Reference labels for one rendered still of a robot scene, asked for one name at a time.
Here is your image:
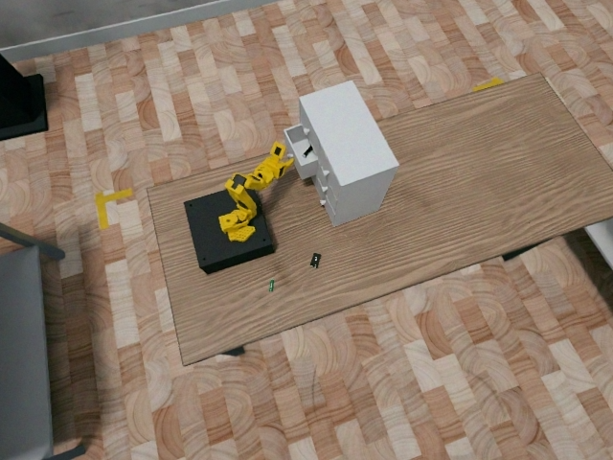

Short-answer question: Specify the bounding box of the white chest of drawers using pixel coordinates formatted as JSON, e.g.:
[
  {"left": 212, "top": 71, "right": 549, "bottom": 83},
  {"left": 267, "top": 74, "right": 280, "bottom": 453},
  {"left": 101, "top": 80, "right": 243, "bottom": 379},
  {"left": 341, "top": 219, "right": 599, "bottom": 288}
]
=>
[{"left": 299, "top": 80, "right": 399, "bottom": 227}]

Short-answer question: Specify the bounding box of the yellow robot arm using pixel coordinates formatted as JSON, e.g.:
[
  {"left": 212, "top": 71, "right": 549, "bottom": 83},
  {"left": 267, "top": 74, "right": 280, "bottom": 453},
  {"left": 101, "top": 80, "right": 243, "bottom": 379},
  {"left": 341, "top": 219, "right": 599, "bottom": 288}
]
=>
[{"left": 220, "top": 164, "right": 273, "bottom": 242}]

